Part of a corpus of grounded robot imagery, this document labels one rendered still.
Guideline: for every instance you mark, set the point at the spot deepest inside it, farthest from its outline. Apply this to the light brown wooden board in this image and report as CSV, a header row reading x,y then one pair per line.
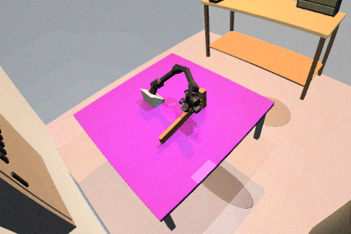
x,y
181,120

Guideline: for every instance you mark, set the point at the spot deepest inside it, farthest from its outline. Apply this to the brown wooden post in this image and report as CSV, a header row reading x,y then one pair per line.
x,y
203,97

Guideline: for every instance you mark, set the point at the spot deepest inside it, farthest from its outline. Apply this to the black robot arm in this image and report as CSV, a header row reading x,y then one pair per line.
x,y
192,85

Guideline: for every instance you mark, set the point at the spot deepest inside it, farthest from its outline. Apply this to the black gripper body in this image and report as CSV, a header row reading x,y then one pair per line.
x,y
195,109

